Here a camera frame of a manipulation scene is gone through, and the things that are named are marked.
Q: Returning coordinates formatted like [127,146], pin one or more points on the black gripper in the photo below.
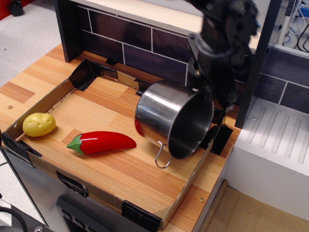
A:
[211,71]

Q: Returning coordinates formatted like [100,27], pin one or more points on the stainless steel pot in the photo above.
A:
[175,117]

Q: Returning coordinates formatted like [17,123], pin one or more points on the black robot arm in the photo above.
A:
[229,24]

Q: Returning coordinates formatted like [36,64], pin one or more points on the cardboard fence with black tape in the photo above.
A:
[150,192]

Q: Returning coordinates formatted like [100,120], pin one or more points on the white toy sink drainboard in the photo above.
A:
[270,159]

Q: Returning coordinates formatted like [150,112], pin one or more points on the red toy chili pepper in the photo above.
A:
[100,141]

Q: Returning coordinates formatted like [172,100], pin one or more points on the yellow toy potato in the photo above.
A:
[38,124]

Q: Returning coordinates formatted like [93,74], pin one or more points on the grey toy oven front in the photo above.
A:
[62,209]

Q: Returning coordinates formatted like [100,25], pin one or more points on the dark grey shelf frame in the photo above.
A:
[143,37]

